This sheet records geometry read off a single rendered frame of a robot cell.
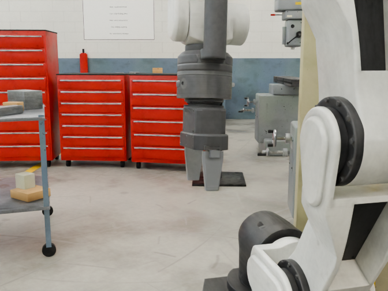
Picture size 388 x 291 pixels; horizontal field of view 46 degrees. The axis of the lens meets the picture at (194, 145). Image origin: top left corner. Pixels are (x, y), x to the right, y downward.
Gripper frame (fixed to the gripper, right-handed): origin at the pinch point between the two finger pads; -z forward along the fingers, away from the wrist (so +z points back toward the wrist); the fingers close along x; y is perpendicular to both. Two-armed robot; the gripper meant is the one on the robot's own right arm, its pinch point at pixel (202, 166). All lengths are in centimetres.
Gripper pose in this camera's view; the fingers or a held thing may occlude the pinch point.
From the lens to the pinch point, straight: 74.9
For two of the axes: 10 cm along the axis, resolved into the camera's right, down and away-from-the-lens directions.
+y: 9.6, 0.0, 2.7
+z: 0.3, -10.0, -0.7
